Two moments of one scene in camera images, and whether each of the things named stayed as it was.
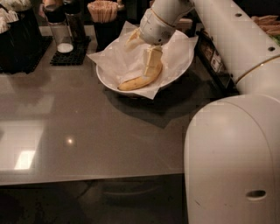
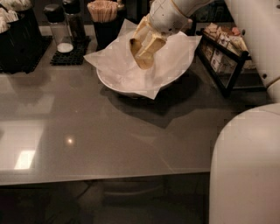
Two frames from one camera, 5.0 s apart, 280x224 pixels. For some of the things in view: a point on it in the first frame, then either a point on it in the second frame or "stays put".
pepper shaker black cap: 76,23 stays put
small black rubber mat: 77,56 stays put
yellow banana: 150,75 -> 143,59
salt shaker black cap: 55,16 stays put
